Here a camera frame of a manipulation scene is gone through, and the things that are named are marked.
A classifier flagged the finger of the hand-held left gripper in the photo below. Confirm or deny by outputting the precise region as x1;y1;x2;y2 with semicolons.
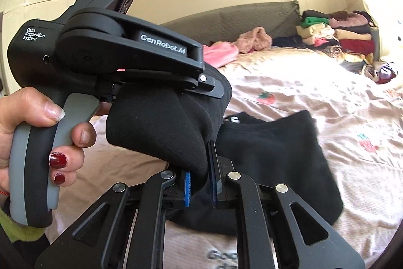
107;67;225;99

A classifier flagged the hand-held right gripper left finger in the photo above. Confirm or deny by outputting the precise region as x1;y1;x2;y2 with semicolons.
34;170;193;269

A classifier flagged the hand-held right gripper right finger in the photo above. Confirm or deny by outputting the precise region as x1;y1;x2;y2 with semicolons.
206;140;366;269

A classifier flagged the black sweater with orange patches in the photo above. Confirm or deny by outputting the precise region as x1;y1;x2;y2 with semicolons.
105;66;344;236

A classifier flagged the stack of folded clothes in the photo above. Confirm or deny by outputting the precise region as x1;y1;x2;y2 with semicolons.
296;9;378;65

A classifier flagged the plastic bag of clothes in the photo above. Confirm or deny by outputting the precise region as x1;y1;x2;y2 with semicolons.
362;61;399;85

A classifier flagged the person's left hand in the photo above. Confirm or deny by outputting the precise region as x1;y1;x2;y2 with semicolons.
0;87;111;194

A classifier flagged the pink quilt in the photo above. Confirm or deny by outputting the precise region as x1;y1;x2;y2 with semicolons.
201;41;239;69

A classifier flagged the grey quilted headboard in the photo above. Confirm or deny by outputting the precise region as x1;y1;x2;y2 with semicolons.
157;0;300;47

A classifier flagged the pink fuzzy garment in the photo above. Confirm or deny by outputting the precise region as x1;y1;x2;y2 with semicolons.
236;27;273;53

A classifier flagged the dark navy garment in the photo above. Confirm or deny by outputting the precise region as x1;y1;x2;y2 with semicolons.
271;34;304;49

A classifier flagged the beige bed sheet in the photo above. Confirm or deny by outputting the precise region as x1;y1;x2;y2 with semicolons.
217;47;378;90

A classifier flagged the strawberry print blanket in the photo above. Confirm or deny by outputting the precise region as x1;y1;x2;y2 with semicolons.
47;74;403;269

